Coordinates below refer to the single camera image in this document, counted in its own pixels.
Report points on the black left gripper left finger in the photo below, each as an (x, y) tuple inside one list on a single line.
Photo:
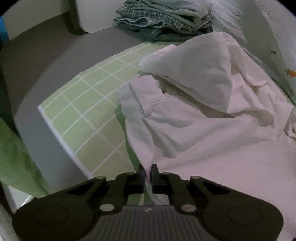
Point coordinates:
[(112, 195)]

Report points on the pile of folded clothes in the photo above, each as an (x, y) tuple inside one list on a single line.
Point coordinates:
[(166, 21)]

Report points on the carrot print storage bag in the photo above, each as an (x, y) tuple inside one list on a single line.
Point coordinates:
[(266, 29)]

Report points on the green cloth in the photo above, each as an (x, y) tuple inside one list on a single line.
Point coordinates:
[(18, 170)]

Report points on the green grid bed sheet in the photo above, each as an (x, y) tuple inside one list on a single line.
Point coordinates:
[(85, 115)]

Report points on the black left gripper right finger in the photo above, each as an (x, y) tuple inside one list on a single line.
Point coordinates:
[(190, 195)]

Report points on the white garment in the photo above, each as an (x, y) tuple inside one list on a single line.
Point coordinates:
[(206, 108)]

